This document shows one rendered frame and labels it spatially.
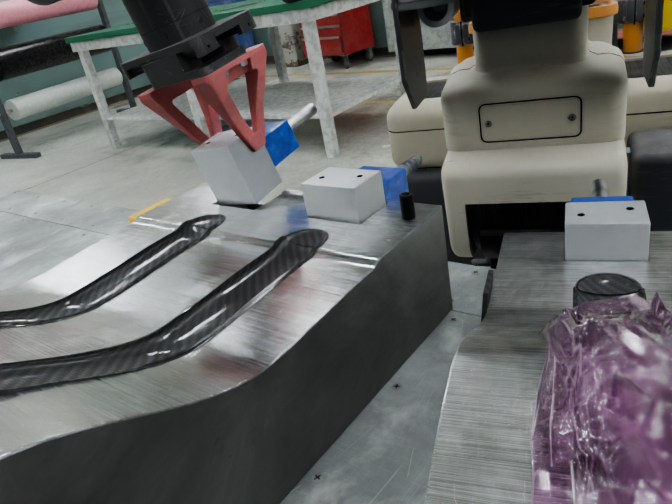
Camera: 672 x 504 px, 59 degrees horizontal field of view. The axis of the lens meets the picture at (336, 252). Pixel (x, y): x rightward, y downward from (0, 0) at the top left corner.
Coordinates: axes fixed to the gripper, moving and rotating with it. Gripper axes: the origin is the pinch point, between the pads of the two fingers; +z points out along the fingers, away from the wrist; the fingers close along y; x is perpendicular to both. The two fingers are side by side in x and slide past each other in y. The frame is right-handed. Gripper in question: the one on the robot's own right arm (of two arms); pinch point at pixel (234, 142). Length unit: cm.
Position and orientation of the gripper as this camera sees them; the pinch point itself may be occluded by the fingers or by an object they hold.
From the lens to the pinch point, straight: 51.6
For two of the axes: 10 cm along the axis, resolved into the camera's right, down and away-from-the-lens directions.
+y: 7.5, 0.3, -6.6
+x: 5.5, -5.8, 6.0
